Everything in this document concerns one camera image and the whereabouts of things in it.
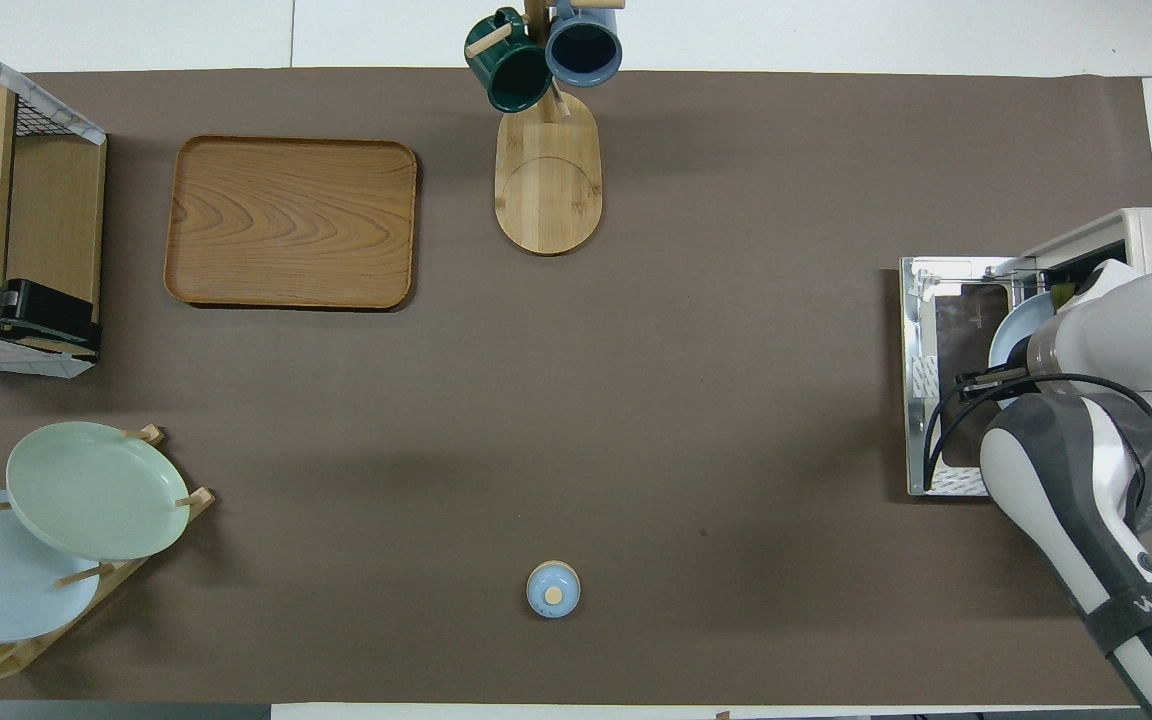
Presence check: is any glass oven door with handle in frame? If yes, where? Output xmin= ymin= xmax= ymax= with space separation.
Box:
xmin=899 ymin=256 xmax=1039 ymax=498

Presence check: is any small light blue plate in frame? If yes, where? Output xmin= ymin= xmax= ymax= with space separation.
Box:
xmin=988 ymin=290 xmax=1065 ymax=403

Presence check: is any pale green plate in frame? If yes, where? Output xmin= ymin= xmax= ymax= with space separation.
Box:
xmin=6 ymin=421 xmax=191 ymax=562

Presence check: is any white crumpled shelf wrap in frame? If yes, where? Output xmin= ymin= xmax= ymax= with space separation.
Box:
xmin=0 ymin=24 xmax=108 ymax=147

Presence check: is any wooden plate rack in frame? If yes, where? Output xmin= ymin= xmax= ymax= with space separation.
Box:
xmin=0 ymin=424 xmax=217 ymax=687

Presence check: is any wooden serving tray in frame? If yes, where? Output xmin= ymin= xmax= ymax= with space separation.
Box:
xmin=163 ymin=135 xmax=419 ymax=311

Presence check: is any wooden mug tree stand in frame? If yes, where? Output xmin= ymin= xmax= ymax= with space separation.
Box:
xmin=464 ymin=0 xmax=627 ymax=257

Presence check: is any dark green mug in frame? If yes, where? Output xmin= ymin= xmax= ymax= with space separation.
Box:
xmin=464 ymin=7 xmax=554 ymax=114

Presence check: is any brown table mat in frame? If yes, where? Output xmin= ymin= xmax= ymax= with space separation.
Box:
xmin=0 ymin=67 xmax=1152 ymax=706

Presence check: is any blue mug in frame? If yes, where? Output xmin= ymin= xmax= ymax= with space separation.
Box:
xmin=544 ymin=0 xmax=624 ymax=88

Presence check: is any wire and wood shelf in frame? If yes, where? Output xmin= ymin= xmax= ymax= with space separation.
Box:
xmin=0 ymin=24 xmax=108 ymax=380

